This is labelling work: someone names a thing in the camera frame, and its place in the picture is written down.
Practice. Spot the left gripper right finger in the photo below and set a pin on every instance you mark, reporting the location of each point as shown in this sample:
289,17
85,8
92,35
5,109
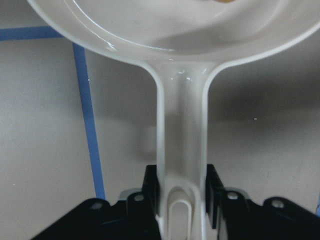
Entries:
234,216

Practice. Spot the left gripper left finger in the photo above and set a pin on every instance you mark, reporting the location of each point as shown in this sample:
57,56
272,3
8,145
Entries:
132,217

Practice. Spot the white plastic dustpan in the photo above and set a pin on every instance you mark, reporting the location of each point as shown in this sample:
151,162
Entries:
183,44

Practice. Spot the brown toy potato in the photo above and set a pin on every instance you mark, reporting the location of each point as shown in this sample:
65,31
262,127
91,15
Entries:
224,1

